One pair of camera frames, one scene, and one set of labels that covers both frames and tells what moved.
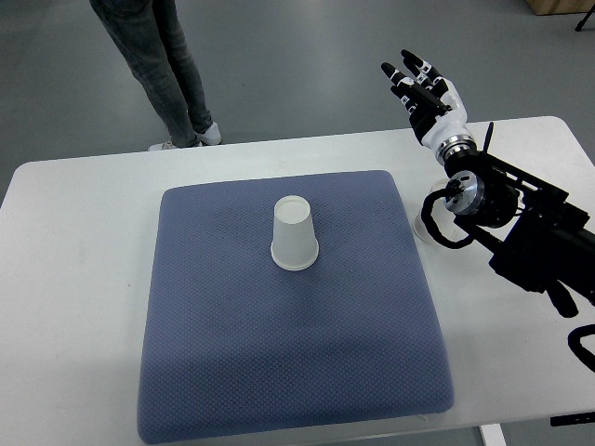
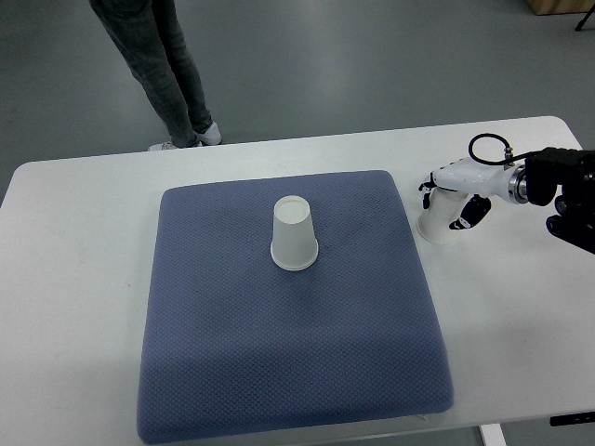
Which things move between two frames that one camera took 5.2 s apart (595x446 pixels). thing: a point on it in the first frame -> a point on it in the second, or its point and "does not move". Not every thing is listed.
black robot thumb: [429, 99] -> [476, 208]
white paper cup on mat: [295, 245] does not move
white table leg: [493, 435] does not move
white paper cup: [442, 216] does not move
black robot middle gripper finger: [397, 77] -> [429, 184]
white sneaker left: [166, 145] does not move
